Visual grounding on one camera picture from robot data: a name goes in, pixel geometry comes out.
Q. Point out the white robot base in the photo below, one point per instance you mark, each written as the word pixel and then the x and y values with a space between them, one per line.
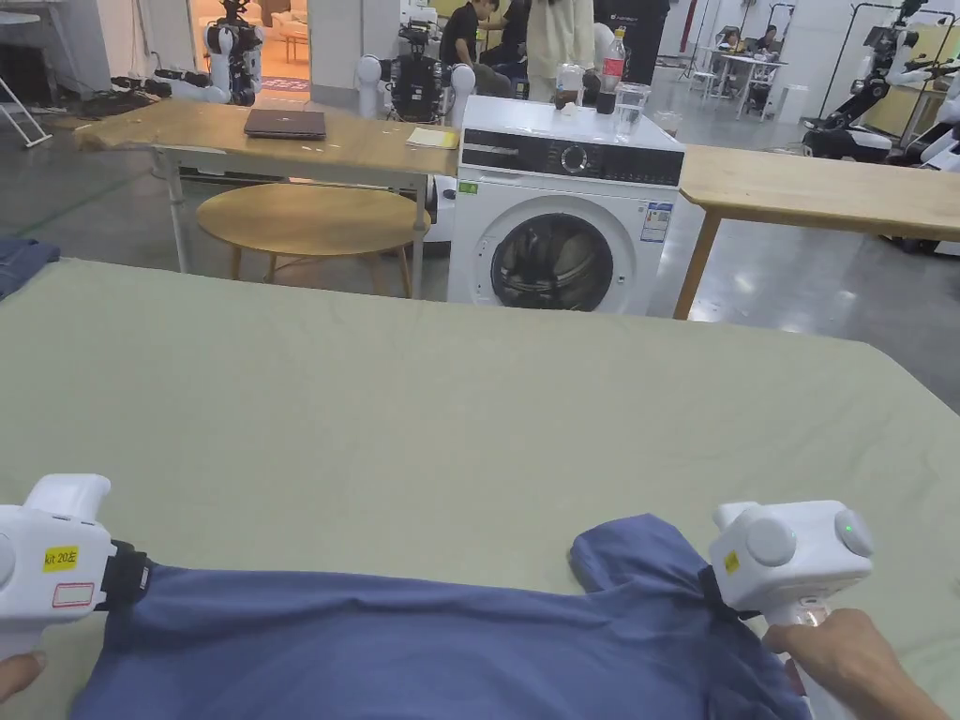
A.
pixel 442 210

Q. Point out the white and black robot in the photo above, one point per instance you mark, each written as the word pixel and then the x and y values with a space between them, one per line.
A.
pixel 236 56
pixel 416 79
pixel 877 82

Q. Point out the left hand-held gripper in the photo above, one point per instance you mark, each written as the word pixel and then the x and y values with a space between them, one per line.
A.
pixel 52 547

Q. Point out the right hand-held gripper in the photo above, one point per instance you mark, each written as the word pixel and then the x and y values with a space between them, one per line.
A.
pixel 780 555

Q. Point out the group of people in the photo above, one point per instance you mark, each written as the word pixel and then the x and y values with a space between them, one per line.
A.
pixel 742 41

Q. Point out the person's right hand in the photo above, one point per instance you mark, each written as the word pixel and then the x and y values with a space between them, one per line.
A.
pixel 847 660

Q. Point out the blue garment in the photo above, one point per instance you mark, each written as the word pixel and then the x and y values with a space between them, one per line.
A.
pixel 19 266

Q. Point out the white washing machine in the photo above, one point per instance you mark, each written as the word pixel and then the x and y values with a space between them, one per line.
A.
pixel 562 225

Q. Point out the bed with pale green sheet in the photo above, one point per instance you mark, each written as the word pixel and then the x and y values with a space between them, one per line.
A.
pixel 420 420

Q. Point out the person's left hand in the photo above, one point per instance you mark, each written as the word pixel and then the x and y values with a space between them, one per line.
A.
pixel 19 671

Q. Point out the dark blue shirt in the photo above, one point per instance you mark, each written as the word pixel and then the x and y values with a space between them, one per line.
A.
pixel 390 652

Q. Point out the white desk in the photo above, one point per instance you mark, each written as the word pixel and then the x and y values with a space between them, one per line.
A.
pixel 742 71

